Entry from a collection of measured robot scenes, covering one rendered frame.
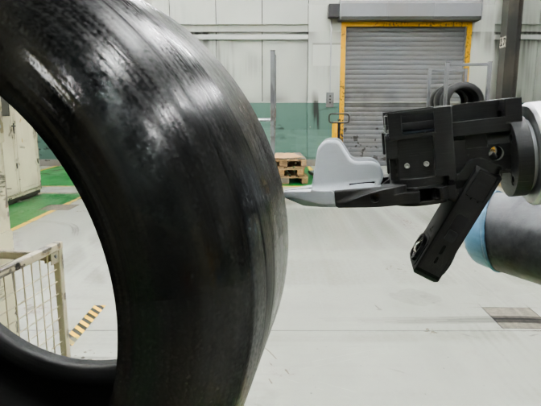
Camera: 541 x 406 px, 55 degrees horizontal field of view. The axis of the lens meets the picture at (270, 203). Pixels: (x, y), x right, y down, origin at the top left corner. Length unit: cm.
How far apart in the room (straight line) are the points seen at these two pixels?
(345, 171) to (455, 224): 11
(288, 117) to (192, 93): 1128
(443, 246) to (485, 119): 11
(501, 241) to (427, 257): 14
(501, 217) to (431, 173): 17
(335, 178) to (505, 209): 23
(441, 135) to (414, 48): 1171
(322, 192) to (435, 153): 10
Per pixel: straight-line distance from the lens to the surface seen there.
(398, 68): 1204
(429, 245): 49
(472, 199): 48
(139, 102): 35
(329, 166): 47
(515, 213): 61
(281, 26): 1184
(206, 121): 37
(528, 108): 49
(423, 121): 46
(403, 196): 45
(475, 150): 48
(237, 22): 1187
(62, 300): 134
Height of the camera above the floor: 131
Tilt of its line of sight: 11 degrees down
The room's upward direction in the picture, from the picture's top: straight up
